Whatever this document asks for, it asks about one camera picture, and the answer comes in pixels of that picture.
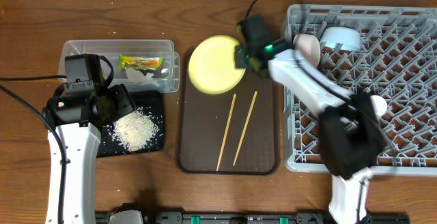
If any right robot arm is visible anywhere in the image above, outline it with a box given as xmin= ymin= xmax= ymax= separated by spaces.
xmin=234 ymin=14 xmax=386 ymax=223

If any white tissue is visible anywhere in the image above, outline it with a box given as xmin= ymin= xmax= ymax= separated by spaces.
xmin=126 ymin=69 xmax=160 ymax=87

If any wooden chopstick right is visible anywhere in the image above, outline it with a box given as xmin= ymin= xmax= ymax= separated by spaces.
xmin=232 ymin=91 xmax=258 ymax=167

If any clear plastic bin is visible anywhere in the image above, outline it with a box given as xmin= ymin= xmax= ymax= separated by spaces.
xmin=58 ymin=40 xmax=180 ymax=93

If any white cup green inside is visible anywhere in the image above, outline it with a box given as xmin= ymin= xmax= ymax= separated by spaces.
xmin=371 ymin=95 xmax=388 ymax=118

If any green snack wrapper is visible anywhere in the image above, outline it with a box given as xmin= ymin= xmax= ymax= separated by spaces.
xmin=118 ymin=55 xmax=163 ymax=70

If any dark brown serving tray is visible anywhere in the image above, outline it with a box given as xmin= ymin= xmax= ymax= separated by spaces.
xmin=175 ymin=46 xmax=280 ymax=176

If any pale pink bowl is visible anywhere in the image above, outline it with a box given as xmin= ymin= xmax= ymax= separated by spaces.
xmin=293 ymin=33 xmax=321 ymax=68

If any yellow round plate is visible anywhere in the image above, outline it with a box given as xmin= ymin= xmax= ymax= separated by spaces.
xmin=188 ymin=35 xmax=245 ymax=95

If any pile of white rice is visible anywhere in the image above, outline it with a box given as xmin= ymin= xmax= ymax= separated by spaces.
xmin=109 ymin=107 xmax=160 ymax=152

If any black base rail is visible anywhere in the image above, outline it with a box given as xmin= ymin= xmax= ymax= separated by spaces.
xmin=95 ymin=203 xmax=410 ymax=224

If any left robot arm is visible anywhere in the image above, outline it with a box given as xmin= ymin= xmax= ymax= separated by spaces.
xmin=42 ymin=54 xmax=136 ymax=223

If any black waste tray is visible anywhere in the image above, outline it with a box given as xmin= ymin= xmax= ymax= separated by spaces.
xmin=97 ymin=91 xmax=165 ymax=158

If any light blue bowl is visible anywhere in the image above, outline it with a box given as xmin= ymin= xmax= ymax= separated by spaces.
xmin=320 ymin=27 xmax=361 ymax=51

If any grey plastic dishwasher rack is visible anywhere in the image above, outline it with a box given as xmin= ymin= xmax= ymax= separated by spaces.
xmin=282 ymin=5 xmax=436 ymax=176

